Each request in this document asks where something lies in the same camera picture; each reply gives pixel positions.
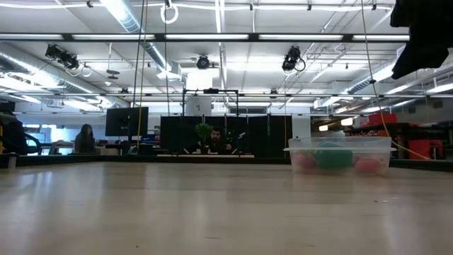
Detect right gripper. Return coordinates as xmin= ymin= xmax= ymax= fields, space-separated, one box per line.
xmin=390 ymin=0 xmax=453 ymax=81

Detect red tomato toy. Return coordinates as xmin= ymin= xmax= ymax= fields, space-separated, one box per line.
xmin=353 ymin=155 xmax=383 ymax=175

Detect green bell pepper toy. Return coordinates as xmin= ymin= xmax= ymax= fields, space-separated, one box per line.
xmin=314 ymin=141 xmax=354 ymax=170

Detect red bell pepper toy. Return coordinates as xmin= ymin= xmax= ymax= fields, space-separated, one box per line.
xmin=293 ymin=152 xmax=318 ymax=173

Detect clear plastic tupperware container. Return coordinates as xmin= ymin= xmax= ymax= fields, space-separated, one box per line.
xmin=282 ymin=137 xmax=398 ymax=176

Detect red storage box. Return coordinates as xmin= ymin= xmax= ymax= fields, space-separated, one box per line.
xmin=367 ymin=113 xmax=398 ymax=127

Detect red cabinet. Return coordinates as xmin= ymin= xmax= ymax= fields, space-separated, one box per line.
xmin=408 ymin=139 xmax=445 ymax=160

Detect black partition panels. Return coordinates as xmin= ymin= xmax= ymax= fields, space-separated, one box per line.
xmin=159 ymin=114 xmax=294 ymax=159

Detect person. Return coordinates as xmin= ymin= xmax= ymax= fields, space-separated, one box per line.
xmin=207 ymin=126 xmax=233 ymax=154
xmin=74 ymin=123 xmax=96 ymax=154

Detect small potted background plant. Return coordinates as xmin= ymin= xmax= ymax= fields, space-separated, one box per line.
xmin=195 ymin=123 xmax=214 ymax=154

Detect black television monitor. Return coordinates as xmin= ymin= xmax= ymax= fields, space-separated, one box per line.
xmin=105 ymin=106 xmax=149 ymax=137

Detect black office chair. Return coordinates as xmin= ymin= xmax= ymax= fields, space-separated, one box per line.
xmin=0 ymin=112 xmax=42 ymax=156

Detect yellow hanging cable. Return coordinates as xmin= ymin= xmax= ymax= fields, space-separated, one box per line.
xmin=360 ymin=0 xmax=431 ymax=161
xmin=136 ymin=0 xmax=149 ymax=148

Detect black ceiling rig camera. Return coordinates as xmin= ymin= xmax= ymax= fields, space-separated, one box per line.
xmin=196 ymin=55 xmax=211 ymax=71
xmin=45 ymin=43 xmax=81 ymax=71
xmin=282 ymin=45 xmax=306 ymax=73

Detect black metal table frame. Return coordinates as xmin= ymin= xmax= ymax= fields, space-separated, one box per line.
xmin=0 ymin=152 xmax=453 ymax=173

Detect white looped cable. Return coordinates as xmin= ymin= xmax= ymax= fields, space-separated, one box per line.
xmin=159 ymin=2 xmax=180 ymax=25

